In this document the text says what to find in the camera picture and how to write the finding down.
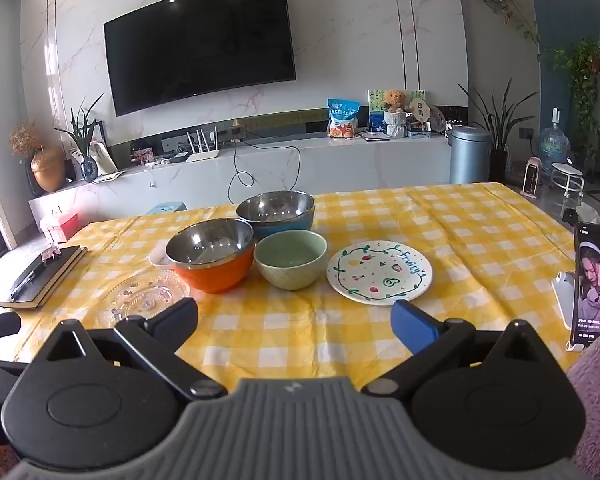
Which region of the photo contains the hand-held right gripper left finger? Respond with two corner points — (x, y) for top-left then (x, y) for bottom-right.
(45, 297), (228, 402)

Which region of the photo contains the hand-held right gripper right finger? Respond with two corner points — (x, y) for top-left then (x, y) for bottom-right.
(361, 300), (557, 401)

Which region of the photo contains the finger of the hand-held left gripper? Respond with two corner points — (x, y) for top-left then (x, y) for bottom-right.
(0, 312), (22, 342)

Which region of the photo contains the clear glass plate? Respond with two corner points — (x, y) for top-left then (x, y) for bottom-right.
(97, 269), (191, 328)

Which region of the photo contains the orange steel bowl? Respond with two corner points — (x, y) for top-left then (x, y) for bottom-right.
(165, 218), (255, 294)

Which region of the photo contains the white fruit-print plate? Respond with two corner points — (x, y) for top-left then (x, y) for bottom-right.
(326, 241), (434, 305)

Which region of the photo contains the green ceramic bowl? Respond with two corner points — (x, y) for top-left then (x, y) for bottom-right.
(253, 230), (328, 291)

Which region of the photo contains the blue steel bowl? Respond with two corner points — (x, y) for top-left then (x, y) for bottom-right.
(236, 190), (316, 241)

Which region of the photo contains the black pen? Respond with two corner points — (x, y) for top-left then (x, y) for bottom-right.
(10, 260), (48, 301)

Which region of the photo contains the black notebook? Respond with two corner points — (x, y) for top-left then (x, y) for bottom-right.
(0, 245), (88, 310)

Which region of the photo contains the teal plastic stool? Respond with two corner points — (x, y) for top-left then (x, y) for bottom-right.
(145, 201), (188, 217)

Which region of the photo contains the yellow checked tablecloth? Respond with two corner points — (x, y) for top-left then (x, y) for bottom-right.
(15, 181), (593, 396)

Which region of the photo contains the pink storage box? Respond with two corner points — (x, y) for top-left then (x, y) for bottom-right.
(40, 210), (83, 245)

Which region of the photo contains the white phone stand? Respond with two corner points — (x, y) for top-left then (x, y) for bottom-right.
(551, 270), (581, 353)

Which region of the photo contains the golden round vase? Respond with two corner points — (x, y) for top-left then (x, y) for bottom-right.
(31, 146), (67, 193)

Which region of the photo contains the white router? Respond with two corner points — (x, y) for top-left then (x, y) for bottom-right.
(186, 128), (220, 162)

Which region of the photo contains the white marble tv console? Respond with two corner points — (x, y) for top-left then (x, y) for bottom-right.
(28, 135), (453, 231)

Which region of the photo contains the white picture card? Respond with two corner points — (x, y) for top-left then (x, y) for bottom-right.
(87, 137), (118, 176)

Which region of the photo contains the silver trash can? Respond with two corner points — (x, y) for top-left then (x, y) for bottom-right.
(449, 125), (493, 185)

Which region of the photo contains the dark plant pot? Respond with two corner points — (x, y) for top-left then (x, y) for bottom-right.
(489, 147), (508, 183)

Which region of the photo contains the black smartphone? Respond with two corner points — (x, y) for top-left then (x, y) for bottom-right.
(570, 222), (600, 346)

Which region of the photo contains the dried flower bunch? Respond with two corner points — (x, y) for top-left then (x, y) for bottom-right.
(9, 122), (43, 157)

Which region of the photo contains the small white heater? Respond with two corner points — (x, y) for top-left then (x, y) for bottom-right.
(521, 156), (546, 197)

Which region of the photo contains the round hand fan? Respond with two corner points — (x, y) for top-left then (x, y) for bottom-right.
(409, 98), (433, 128)

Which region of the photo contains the blue food bag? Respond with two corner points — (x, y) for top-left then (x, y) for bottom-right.
(327, 98), (361, 139)

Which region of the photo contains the white round stool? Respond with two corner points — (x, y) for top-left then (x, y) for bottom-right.
(550, 162), (586, 221)

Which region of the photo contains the snake plant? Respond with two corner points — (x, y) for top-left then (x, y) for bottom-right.
(457, 77), (538, 151)

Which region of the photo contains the brown teddy bear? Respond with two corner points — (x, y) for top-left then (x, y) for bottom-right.
(381, 90), (407, 113)

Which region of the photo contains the green painting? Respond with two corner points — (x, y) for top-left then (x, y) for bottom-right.
(367, 88), (427, 133)

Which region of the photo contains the blue water jug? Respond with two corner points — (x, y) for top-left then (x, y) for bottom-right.
(537, 108), (572, 171)

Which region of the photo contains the black curved television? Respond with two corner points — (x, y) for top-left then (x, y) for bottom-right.
(103, 0), (297, 117)

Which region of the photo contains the trailing ivy plant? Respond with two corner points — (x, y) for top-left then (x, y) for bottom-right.
(552, 37), (600, 161)
(470, 0), (543, 46)

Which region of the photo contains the black cable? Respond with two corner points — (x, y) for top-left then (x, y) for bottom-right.
(227, 137), (301, 206)

